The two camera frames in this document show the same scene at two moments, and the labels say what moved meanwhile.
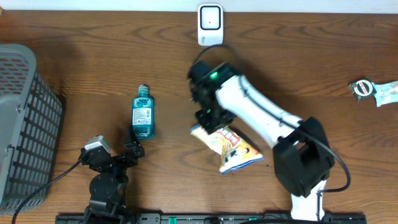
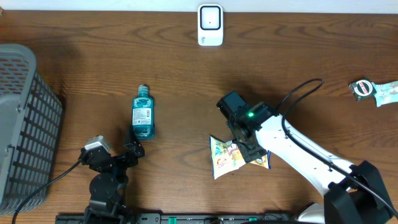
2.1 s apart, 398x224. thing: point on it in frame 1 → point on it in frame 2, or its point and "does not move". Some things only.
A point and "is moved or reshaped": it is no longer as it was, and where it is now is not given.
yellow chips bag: x=235 y=153 is moved or reshaped
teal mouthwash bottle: x=143 y=114 does not move
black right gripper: x=209 y=126 → x=249 y=153
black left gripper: x=134 y=149 does not move
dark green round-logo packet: x=362 y=89 does not move
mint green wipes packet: x=386 y=93 does not move
